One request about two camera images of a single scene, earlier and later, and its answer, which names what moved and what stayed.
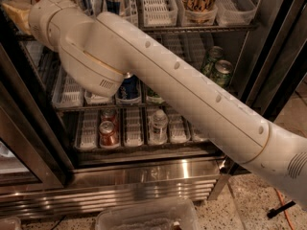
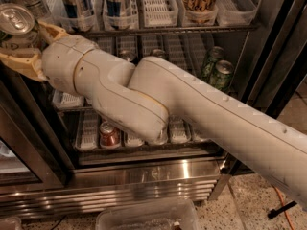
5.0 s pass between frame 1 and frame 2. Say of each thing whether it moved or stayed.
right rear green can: stayed
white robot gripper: moved
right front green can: stayed
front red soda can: stayed
